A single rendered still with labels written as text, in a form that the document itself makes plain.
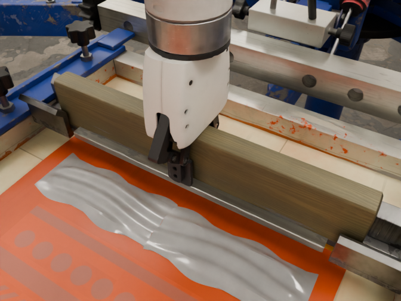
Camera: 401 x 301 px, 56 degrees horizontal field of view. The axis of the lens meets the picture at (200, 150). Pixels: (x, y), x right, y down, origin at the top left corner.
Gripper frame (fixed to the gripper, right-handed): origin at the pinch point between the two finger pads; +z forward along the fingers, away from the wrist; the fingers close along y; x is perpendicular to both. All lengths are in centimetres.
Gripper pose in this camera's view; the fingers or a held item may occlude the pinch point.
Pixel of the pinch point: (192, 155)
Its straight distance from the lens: 45.1
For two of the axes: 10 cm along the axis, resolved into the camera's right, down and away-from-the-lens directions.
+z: 0.0, 7.2, 6.9
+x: 8.6, 3.5, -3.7
